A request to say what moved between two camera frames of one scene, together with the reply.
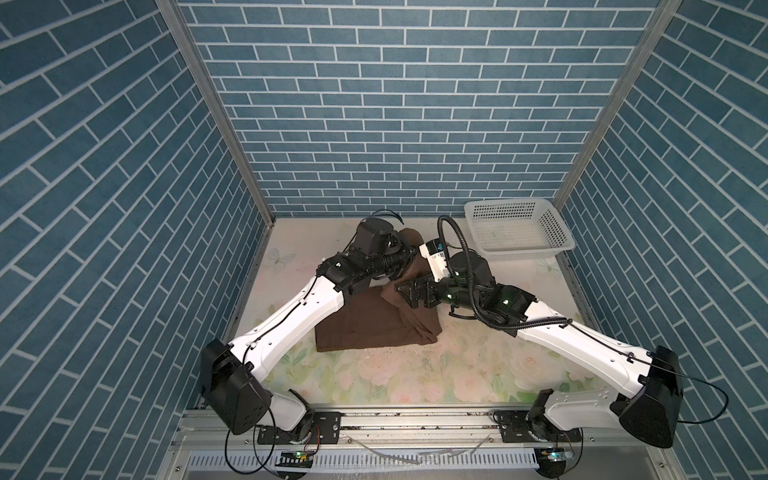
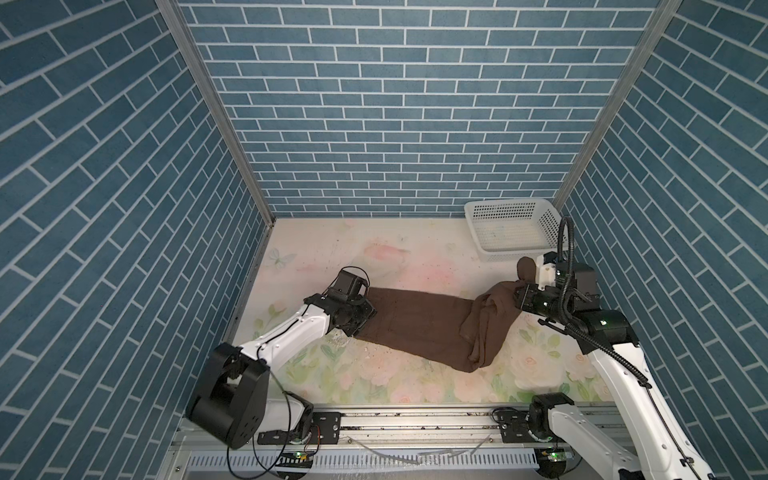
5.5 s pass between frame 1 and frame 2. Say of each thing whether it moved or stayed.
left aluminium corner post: stayed
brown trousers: moved
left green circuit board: stayed
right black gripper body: moved
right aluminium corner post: stayed
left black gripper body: moved
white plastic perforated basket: stayed
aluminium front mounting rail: stayed
